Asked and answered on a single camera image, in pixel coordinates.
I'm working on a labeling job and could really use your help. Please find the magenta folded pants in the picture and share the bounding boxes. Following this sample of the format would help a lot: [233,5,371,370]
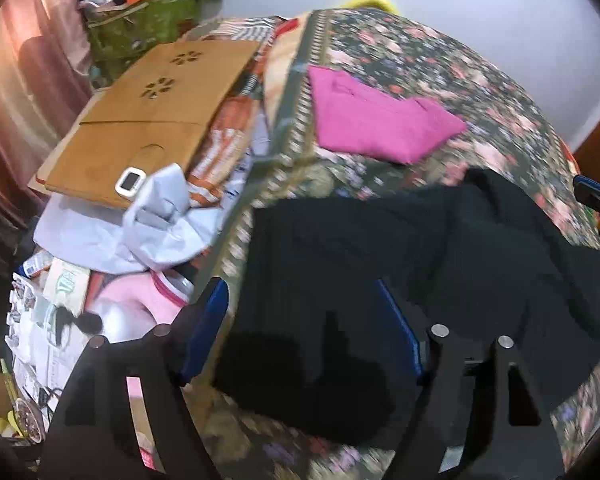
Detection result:
[307,66,468,165]

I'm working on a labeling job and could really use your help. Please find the pink curtain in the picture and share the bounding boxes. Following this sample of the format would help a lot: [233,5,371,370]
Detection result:
[0,0,96,226]

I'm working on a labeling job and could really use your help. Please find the striped cloth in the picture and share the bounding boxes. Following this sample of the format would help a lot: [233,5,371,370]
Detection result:
[215,16,283,43]

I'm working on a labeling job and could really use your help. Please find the floral bed blanket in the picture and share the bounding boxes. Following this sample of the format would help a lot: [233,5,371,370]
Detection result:
[195,7,600,480]

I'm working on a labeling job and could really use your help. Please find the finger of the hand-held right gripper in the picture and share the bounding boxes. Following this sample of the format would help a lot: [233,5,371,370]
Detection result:
[573,174,600,226]

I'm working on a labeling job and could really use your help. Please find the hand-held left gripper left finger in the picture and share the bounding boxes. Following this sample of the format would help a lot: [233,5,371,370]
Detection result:
[40,277,231,480]

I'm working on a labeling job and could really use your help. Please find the black pants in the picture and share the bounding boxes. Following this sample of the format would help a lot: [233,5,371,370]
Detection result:
[212,167,600,446]

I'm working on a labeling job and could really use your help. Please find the yellow foam tube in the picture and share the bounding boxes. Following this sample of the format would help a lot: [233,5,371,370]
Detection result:
[337,0,401,13]

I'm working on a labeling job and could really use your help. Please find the orange patterned blanket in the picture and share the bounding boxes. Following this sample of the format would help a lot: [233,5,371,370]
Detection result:
[187,17,311,211]

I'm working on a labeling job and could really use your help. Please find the small white device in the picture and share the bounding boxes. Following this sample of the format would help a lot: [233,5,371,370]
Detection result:
[115,166,148,197]

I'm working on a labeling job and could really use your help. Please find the pink cloth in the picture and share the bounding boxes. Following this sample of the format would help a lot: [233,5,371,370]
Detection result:
[87,270,196,346]

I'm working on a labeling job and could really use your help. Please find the green bag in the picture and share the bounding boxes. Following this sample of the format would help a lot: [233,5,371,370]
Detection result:
[82,0,201,81]

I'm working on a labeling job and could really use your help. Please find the light blue cloth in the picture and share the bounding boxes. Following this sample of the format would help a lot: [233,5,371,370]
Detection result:
[32,162,226,276]

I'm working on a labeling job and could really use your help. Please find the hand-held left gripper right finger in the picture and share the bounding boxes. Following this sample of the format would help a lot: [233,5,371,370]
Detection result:
[377,277,566,480]

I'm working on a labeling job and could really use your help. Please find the printed newspaper sheet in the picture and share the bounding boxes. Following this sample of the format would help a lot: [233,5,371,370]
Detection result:
[5,270,88,396]

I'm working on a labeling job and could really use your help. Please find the green white carton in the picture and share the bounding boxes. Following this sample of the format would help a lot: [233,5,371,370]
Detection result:
[45,257,91,311]

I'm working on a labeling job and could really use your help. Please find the wooden lap desk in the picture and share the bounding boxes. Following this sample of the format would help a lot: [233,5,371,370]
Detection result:
[27,39,261,211]

